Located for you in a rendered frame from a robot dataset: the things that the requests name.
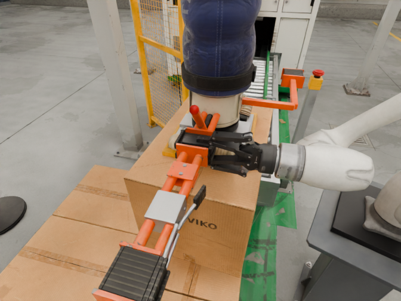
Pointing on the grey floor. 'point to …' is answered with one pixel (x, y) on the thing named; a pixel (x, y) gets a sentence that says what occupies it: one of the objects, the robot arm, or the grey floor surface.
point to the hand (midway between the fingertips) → (196, 148)
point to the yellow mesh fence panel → (158, 51)
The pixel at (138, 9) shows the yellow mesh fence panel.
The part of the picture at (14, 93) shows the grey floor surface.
